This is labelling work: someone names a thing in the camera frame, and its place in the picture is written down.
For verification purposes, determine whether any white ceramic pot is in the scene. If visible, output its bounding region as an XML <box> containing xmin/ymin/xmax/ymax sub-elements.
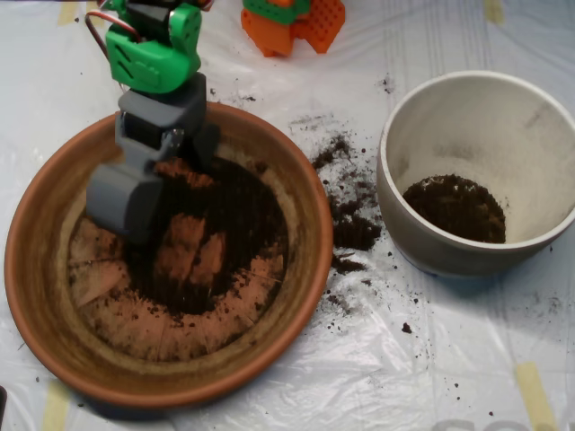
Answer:
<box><xmin>376</xmin><ymin>70</ymin><xmax>575</xmax><ymax>277</ymax></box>

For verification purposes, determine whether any dark soil heap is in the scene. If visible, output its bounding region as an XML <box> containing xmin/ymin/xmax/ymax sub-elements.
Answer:
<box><xmin>89</xmin><ymin>156</ymin><xmax>288</xmax><ymax>318</ymax></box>

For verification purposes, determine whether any beige masking tape strip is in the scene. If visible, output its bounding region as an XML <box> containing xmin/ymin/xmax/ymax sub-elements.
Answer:
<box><xmin>483</xmin><ymin>0</ymin><xmax>505</xmax><ymax>26</ymax></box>
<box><xmin>42</xmin><ymin>381</ymin><xmax>71</xmax><ymax>431</ymax></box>
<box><xmin>514</xmin><ymin>362</ymin><xmax>558</xmax><ymax>431</ymax></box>
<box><xmin>85</xmin><ymin>0</ymin><xmax>107</xmax><ymax>29</ymax></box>
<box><xmin>57</xmin><ymin>0</ymin><xmax>78</xmax><ymax>26</ymax></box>

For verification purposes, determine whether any terracotta plant saucer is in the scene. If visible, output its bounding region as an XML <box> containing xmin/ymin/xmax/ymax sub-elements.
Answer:
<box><xmin>4</xmin><ymin>100</ymin><xmax>334</xmax><ymax>409</ymax></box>

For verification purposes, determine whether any clear plastic cover sheet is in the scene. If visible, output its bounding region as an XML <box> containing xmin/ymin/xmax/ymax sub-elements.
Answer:
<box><xmin>0</xmin><ymin>0</ymin><xmax>575</xmax><ymax>431</ymax></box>

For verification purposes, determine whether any red white servo cable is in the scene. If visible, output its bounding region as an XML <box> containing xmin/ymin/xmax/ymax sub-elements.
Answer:
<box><xmin>84</xmin><ymin>9</ymin><xmax>138</xmax><ymax>59</ymax></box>

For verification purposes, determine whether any spilled soil patch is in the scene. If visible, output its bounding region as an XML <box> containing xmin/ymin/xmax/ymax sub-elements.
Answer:
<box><xmin>311</xmin><ymin>132</ymin><xmax>384</xmax><ymax>277</ymax></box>

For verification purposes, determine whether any dark soil layer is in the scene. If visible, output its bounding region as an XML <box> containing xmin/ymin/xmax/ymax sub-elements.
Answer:
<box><xmin>402</xmin><ymin>173</ymin><xmax>508</xmax><ymax>245</ymax></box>

